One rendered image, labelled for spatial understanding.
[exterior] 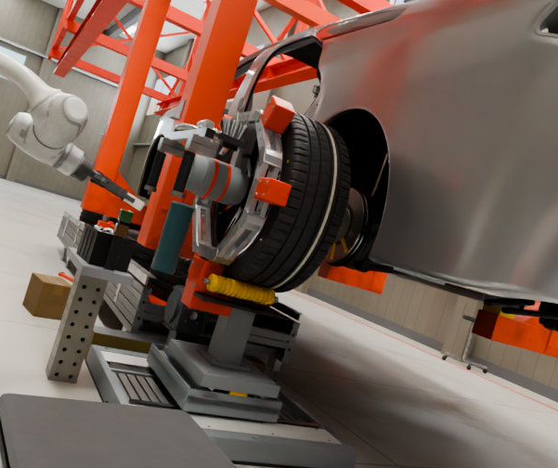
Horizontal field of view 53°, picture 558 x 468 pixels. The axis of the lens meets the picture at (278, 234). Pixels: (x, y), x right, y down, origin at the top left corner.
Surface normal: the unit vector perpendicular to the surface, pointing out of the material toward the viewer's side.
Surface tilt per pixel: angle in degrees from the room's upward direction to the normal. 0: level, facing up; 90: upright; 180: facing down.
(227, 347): 90
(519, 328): 90
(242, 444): 90
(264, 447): 90
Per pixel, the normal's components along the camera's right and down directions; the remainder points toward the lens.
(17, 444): -0.04, -0.98
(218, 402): 0.45, 0.12
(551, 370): -0.82, -0.26
